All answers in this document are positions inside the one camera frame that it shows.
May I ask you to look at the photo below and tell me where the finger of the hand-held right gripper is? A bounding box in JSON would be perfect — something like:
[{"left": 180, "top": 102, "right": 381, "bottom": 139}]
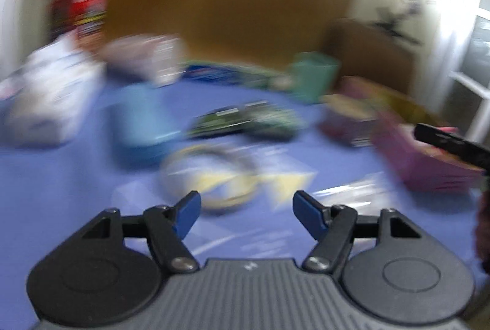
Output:
[{"left": 414, "top": 122, "right": 490, "bottom": 173}]

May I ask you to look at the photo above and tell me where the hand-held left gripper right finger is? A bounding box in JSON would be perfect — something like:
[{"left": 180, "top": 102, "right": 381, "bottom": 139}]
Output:
[{"left": 293, "top": 190, "right": 422, "bottom": 273}]

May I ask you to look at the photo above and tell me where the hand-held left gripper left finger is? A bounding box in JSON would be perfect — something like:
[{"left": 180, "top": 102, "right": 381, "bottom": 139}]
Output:
[{"left": 80, "top": 191, "right": 202, "bottom": 274}]

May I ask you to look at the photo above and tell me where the pink tin box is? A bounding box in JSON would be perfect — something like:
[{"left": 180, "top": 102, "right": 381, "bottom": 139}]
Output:
[{"left": 371, "top": 85, "right": 486, "bottom": 193}]

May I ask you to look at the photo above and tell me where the smiley keychain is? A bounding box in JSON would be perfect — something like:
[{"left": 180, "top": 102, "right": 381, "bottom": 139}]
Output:
[{"left": 160, "top": 145, "right": 263, "bottom": 214}]

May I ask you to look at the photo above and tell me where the blue cylinder container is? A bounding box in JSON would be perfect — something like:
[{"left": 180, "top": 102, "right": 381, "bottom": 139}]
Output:
[{"left": 109, "top": 84, "right": 183, "bottom": 169}]

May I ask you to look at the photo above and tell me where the dark green packet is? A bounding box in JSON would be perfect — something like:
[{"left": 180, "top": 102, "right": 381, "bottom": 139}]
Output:
[{"left": 187, "top": 101, "right": 307, "bottom": 142}]

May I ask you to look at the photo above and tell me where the blue printed tablecloth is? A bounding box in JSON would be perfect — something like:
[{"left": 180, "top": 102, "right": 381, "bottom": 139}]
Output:
[{"left": 0, "top": 75, "right": 490, "bottom": 330}]

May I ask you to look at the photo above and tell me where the round can with red label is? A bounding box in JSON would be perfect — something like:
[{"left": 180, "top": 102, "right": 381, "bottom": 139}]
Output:
[{"left": 319, "top": 76, "right": 383, "bottom": 147}]

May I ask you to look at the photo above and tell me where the brown chair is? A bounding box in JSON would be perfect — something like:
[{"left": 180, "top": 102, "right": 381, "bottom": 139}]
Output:
[{"left": 322, "top": 18, "right": 417, "bottom": 95}]

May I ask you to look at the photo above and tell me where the green plastic cup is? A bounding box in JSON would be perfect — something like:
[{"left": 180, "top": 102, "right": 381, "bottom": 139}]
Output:
[{"left": 288, "top": 51, "right": 342, "bottom": 105}]

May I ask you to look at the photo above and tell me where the toothpaste box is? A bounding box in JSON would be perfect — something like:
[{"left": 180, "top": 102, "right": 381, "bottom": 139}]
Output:
[{"left": 181, "top": 61, "right": 292, "bottom": 90}]

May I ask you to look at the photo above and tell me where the stack of clear plastic cups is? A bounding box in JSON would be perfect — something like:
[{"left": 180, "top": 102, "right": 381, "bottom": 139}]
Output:
[{"left": 103, "top": 34, "right": 185, "bottom": 87}]

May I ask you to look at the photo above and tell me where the white tissue pack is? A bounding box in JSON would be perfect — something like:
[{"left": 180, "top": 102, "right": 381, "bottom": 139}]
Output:
[{"left": 0, "top": 34, "right": 106, "bottom": 146}]

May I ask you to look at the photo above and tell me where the red snack box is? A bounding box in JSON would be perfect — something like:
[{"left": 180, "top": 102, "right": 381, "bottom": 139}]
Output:
[{"left": 49, "top": 0, "right": 112, "bottom": 52}]

